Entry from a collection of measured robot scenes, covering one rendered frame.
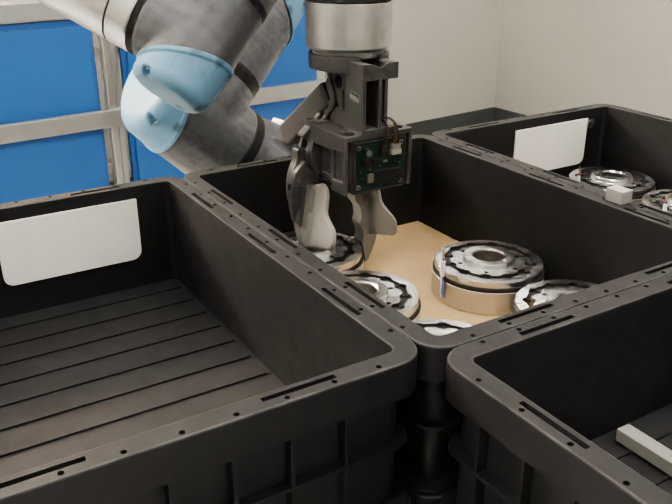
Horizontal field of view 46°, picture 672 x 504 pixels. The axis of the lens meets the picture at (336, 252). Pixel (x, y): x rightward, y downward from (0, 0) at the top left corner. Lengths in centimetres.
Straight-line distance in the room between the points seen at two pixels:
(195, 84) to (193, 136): 24
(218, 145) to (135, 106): 10
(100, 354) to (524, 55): 416
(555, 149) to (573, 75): 344
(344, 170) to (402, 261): 18
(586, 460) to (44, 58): 219
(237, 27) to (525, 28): 401
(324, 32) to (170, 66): 13
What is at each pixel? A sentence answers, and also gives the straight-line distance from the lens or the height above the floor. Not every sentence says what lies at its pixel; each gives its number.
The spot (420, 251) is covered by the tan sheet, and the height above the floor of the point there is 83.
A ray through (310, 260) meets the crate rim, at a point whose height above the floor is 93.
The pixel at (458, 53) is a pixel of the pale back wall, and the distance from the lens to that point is 458.
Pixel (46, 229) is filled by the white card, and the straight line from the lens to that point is 75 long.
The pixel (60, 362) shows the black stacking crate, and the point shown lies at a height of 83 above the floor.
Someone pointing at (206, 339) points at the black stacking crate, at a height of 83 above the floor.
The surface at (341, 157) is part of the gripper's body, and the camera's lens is 71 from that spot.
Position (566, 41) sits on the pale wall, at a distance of 451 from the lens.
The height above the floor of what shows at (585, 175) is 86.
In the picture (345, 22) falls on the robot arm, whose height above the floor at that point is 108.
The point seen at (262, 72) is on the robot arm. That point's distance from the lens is 98.
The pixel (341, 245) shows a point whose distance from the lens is 78.
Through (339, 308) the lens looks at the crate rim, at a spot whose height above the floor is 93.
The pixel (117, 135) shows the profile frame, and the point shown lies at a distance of 255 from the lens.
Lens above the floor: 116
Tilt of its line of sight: 23 degrees down
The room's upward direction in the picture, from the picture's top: straight up
